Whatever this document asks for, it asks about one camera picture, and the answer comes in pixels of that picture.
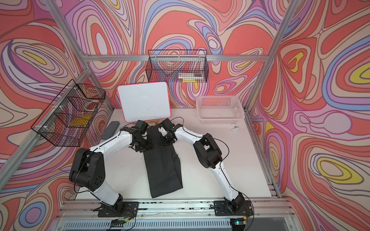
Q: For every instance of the white plastic basket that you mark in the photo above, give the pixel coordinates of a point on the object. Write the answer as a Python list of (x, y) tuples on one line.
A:
[(219, 110)]

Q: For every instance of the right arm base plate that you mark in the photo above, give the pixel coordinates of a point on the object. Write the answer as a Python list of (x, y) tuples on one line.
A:
[(224, 208)]

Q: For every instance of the black wire basket left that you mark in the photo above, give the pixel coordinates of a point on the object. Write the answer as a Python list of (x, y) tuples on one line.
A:
[(75, 99)]

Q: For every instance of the aluminium front rail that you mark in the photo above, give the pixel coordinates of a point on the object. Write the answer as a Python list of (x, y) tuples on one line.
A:
[(264, 214)]

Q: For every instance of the marker box in basket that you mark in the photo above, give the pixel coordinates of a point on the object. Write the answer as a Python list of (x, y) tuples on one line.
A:
[(190, 76)]

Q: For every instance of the grey whiteboard eraser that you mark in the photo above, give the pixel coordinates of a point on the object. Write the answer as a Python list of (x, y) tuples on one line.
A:
[(110, 130)]

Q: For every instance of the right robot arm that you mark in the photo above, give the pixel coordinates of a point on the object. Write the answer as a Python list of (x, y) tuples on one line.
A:
[(209, 155)]

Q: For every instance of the yellow item in basket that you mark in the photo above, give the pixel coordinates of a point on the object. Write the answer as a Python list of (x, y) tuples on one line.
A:
[(80, 121)]

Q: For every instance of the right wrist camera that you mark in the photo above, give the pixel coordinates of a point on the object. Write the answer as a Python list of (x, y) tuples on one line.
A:
[(163, 131)]

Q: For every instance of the black wire basket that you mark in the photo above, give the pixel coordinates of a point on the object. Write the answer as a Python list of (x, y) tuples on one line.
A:
[(164, 65), (75, 99)]

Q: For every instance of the pink framed whiteboard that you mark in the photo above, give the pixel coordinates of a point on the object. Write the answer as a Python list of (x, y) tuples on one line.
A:
[(144, 101)]

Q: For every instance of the black long pants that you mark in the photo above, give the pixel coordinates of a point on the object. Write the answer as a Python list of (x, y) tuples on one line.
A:
[(163, 166)]

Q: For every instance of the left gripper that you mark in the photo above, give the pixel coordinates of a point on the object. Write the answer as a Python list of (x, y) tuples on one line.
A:
[(149, 146)]

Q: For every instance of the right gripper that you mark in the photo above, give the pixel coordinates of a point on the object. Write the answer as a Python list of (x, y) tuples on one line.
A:
[(164, 143)]

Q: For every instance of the black wire basket back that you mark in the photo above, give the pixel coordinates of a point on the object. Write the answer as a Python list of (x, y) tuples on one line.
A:
[(164, 65)]

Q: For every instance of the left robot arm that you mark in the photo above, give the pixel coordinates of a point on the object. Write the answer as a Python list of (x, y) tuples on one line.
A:
[(88, 168)]

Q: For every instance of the wooden whiteboard stand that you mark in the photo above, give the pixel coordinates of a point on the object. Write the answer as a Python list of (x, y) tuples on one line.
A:
[(153, 122)]

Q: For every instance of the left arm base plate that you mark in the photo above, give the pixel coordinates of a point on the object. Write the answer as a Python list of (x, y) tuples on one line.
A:
[(120, 209)]

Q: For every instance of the white clip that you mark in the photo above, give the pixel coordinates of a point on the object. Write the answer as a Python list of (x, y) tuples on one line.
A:
[(234, 127)]

